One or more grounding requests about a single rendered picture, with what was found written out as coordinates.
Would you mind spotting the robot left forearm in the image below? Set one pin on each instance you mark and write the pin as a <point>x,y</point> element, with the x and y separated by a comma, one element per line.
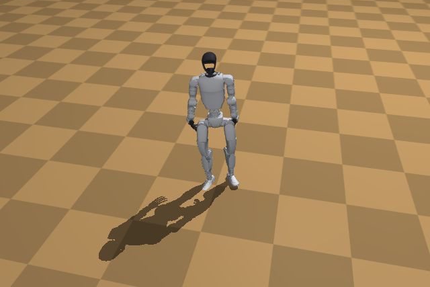
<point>233,110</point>

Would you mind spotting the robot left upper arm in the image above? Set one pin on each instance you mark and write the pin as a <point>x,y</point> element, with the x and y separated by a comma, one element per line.
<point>229,81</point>

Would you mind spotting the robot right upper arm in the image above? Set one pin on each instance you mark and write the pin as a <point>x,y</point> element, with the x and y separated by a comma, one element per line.
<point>193,91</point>

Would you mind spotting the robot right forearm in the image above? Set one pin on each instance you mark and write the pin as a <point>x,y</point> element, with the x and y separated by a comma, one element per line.
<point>190,113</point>

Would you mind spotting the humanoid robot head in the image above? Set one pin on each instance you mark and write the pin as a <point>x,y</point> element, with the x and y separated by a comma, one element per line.
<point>209,58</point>

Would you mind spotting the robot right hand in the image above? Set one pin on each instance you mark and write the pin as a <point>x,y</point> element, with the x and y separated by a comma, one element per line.
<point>194,126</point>

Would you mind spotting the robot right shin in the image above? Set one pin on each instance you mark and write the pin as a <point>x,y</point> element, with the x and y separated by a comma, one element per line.
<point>207,165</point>

